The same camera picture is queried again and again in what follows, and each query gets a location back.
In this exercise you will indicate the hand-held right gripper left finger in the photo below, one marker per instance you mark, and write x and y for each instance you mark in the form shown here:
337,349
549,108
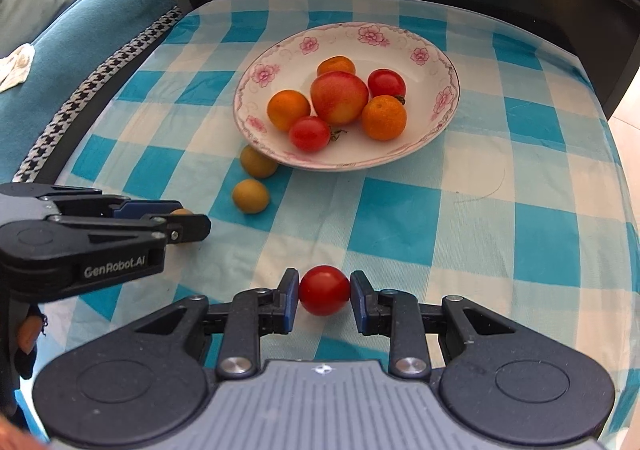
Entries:
290,300

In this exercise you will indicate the person's left hand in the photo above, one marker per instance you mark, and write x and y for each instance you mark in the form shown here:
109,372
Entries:
29,331

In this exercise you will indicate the white plate with pink flowers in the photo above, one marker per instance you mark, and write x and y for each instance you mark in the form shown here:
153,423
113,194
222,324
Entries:
295,64

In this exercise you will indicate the blue sofa with cushions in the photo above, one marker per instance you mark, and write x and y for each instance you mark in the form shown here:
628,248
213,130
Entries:
100,29

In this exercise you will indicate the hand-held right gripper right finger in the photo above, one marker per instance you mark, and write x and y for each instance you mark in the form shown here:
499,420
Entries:
357,300

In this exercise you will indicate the white crumpled tissue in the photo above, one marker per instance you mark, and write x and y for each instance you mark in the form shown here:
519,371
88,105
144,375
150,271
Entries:
15,67

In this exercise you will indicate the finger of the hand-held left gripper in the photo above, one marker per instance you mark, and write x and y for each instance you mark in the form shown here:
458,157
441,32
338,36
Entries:
192,227
145,209

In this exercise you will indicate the blue white checkered cloth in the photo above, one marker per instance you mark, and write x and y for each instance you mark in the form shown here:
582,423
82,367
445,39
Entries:
450,230

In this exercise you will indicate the orange tangerine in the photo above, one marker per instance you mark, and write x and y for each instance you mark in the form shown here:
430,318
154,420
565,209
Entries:
287,109
337,64
384,117

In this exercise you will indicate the small red tomato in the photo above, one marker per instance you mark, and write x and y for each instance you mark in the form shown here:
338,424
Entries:
325,290
386,82
310,133

